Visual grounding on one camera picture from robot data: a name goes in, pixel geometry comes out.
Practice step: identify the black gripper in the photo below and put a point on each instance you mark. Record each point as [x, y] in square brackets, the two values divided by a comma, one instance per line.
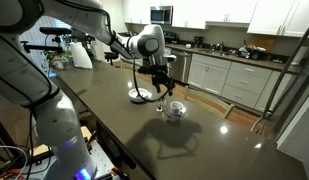
[159, 77]

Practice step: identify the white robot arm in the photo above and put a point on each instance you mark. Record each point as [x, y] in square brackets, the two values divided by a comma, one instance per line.
[23, 83]

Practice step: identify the clear glass cup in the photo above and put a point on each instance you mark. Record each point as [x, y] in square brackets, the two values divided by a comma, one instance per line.
[160, 105]

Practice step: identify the white bowl with nuts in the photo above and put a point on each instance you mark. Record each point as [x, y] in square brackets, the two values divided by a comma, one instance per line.
[137, 95]

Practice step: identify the stainless steel dishwasher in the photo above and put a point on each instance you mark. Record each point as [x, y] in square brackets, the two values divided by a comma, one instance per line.
[181, 67]

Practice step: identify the black stove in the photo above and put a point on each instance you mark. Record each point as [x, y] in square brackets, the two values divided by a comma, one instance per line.
[170, 37]

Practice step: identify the black coffee maker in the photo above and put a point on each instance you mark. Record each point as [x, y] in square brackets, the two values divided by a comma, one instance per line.
[198, 41]

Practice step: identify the black office chair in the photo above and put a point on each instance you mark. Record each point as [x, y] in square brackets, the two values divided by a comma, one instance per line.
[110, 57]

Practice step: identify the wooden chair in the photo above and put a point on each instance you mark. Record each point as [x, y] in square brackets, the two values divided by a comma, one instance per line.
[208, 102]

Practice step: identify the kitchen sink faucet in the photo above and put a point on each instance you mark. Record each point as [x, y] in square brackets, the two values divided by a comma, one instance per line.
[220, 47]

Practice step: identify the stainless steel microwave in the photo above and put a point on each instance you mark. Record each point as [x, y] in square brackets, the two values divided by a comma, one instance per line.
[161, 14]

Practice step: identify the white lower kitchen cabinets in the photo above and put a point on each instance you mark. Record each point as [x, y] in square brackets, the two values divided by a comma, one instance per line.
[244, 84]

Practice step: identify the white kitchen cabinets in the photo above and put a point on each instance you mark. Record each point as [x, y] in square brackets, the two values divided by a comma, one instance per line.
[288, 18]
[244, 84]

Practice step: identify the stainless steel refrigerator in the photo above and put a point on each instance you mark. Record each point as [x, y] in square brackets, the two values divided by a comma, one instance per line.
[278, 118]

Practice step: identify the white upper kitchen cabinets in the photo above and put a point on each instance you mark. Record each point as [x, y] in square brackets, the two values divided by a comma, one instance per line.
[288, 18]

